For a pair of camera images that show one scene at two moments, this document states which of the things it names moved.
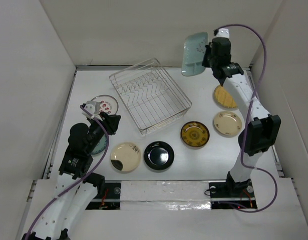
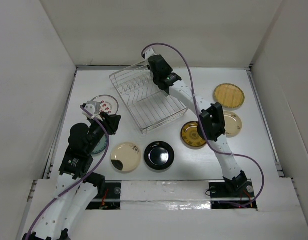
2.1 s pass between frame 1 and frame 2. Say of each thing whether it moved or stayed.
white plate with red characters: stayed
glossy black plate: stayed
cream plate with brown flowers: stayed
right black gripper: moved
